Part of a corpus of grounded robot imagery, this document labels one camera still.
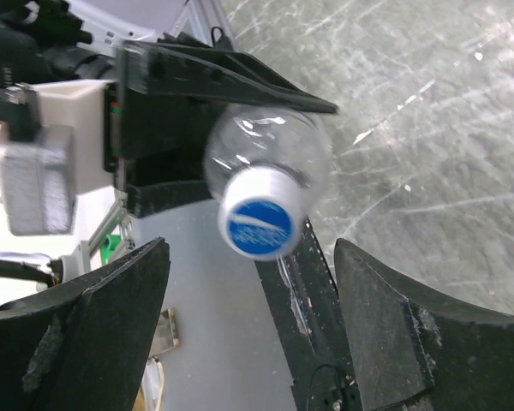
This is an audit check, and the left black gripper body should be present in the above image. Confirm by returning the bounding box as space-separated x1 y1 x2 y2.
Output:
102 82 227 188

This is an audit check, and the clear bottle white cap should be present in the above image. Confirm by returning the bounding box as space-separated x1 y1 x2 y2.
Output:
203 104 332 261

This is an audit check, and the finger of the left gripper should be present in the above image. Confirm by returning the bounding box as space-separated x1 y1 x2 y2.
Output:
115 40 338 115
126 181 212 218

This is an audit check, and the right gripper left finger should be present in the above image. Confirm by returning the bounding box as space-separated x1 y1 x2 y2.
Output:
0 237 170 410

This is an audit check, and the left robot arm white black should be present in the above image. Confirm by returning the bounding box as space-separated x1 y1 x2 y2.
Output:
0 1 338 217

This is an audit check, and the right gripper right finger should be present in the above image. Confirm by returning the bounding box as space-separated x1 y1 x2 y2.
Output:
334 239 514 410

